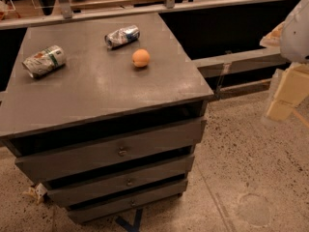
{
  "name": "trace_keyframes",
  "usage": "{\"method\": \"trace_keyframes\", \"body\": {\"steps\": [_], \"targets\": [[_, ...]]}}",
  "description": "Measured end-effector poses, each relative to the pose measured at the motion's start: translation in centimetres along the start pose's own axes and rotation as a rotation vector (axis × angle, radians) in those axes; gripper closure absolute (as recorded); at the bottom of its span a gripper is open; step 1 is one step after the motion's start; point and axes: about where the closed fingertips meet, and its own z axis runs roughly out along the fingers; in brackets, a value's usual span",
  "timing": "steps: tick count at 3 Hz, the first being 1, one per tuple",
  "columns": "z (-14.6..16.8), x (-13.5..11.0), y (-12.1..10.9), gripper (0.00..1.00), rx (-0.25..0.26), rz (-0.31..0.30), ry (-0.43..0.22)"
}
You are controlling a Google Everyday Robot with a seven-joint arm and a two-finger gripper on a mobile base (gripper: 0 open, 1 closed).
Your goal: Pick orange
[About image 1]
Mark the grey metal railing frame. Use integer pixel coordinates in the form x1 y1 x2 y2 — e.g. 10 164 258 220
0 0 300 91

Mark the blue tape on floor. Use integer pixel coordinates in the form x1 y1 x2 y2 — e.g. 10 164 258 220
115 208 144 232

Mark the bottom grey drawer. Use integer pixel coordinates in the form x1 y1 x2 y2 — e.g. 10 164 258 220
68 179 188 223

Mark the orange fruit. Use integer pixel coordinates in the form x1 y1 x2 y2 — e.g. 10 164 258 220
132 49 150 68

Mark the top grey drawer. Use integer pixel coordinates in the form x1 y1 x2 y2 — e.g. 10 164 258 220
15 118 206 183

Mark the grey drawer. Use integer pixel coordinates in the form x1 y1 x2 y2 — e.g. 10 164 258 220
47 154 194 207
15 118 206 183
68 179 188 223

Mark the middle grey drawer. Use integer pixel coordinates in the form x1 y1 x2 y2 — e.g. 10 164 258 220
47 154 194 207

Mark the crumpled paper scrap on floor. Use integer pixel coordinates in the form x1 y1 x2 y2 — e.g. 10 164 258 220
23 183 47 204

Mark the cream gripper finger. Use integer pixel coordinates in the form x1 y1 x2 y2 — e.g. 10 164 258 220
260 22 285 47
266 63 309 121

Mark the grey drawer cabinet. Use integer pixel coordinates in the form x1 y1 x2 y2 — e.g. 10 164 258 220
0 14 211 212

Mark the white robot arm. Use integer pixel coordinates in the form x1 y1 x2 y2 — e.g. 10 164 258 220
260 0 309 121

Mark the crushed green white can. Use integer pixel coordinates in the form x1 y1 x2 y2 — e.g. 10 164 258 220
22 45 67 78

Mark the crushed blue silver can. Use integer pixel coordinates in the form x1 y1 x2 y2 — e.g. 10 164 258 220
104 25 140 49

